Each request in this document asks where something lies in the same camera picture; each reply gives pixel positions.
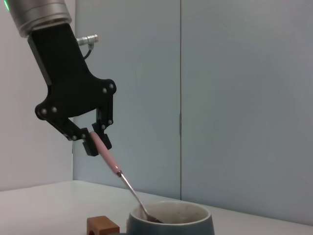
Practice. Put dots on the dark grey ceramic cup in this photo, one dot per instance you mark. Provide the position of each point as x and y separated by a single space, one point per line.
195 225

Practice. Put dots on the brown arched wooden block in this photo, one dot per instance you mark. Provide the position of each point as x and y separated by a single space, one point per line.
102 225

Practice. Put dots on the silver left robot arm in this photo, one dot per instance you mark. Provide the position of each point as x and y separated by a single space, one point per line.
36 14

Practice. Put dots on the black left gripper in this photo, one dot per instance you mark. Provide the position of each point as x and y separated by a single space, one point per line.
68 80

